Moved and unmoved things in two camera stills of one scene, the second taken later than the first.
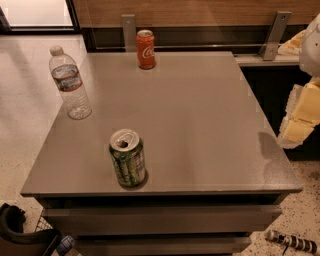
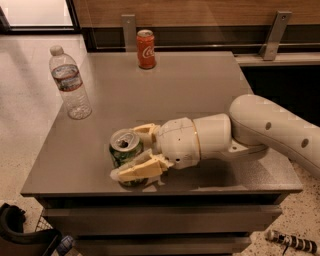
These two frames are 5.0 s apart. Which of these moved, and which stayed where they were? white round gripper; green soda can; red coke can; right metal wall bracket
Moved: white round gripper
Stayed: right metal wall bracket; red coke can; green soda can
